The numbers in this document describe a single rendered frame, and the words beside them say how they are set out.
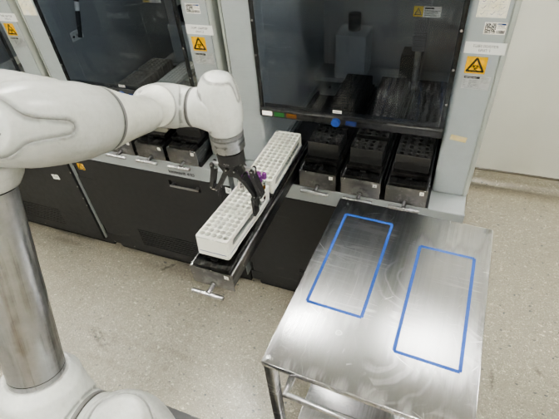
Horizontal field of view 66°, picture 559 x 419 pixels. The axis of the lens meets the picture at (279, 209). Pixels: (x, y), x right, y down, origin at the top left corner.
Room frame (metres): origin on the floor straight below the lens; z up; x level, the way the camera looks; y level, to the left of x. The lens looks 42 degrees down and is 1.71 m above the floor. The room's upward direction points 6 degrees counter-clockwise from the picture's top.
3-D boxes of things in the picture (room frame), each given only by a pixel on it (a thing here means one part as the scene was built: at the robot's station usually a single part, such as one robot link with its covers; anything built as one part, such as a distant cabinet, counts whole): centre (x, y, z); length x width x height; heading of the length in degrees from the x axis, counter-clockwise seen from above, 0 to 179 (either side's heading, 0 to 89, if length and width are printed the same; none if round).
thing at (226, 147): (0.98, 0.12, 1.10); 0.09 x 0.09 x 0.06
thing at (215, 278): (1.08, 0.07, 0.78); 0.73 x 0.14 x 0.09; 155
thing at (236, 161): (0.98, 0.12, 1.03); 0.08 x 0.07 x 0.09; 65
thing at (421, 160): (1.13, -0.46, 0.85); 0.12 x 0.02 x 0.06; 64
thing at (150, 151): (1.77, 0.36, 0.78); 0.73 x 0.14 x 0.09; 155
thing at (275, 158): (1.24, 0.00, 0.83); 0.30 x 0.10 x 0.06; 155
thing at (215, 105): (0.99, 0.13, 1.21); 0.13 x 0.11 x 0.16; 71
